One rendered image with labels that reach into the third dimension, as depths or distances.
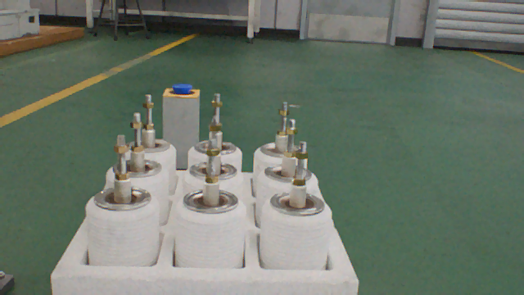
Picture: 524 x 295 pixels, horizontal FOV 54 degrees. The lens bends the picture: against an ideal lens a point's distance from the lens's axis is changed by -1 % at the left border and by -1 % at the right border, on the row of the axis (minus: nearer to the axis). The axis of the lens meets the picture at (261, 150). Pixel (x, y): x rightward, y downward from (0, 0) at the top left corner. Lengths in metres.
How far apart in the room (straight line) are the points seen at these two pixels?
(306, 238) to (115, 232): 0.25
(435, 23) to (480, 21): 0.46
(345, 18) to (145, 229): 5.06
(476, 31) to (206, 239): 5.33
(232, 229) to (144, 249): 0.12
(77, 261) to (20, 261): 0.40
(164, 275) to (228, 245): 0.09
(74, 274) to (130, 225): 0.09
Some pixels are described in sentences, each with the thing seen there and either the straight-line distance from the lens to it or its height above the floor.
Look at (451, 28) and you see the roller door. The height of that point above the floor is 0.22.
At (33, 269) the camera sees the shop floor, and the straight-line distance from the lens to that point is 1.09.
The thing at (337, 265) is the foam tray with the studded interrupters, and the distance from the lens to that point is 0.72.
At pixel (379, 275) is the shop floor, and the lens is 1.08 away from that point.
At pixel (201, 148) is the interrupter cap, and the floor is 0.25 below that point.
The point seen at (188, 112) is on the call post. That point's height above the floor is 0.28.
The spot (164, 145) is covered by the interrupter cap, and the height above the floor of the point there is 0.25.
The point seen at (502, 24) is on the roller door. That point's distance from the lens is 5.92.
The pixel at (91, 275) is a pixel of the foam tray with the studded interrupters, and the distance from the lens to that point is 0.70.
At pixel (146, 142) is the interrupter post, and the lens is 0.93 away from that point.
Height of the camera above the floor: 0.54
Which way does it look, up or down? 18 degrees down
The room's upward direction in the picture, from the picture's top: 3 degrees clockwise
